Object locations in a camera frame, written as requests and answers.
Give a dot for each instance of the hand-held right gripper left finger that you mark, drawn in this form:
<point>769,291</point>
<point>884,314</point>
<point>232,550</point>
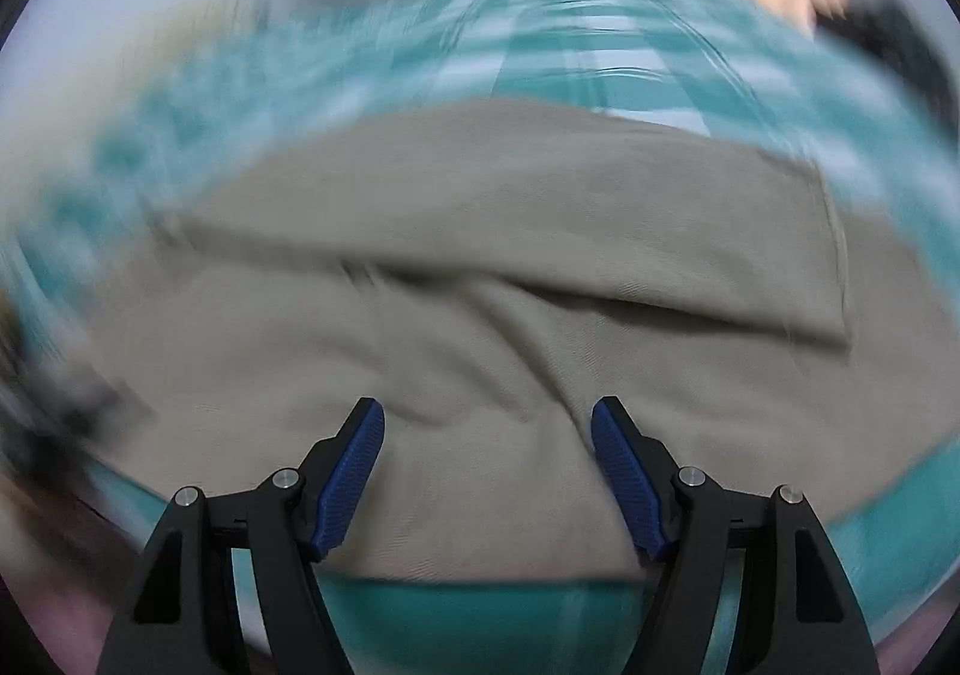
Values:
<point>351,472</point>

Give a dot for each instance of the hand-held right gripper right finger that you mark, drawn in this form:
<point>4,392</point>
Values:
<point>624,472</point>

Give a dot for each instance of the beige pants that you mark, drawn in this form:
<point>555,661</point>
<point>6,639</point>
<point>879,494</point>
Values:
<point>480,315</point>

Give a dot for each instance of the teal checkered bed sheet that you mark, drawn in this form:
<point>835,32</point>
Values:
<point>570,37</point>

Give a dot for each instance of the dark object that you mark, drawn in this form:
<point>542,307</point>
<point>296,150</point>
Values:
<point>889,34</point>

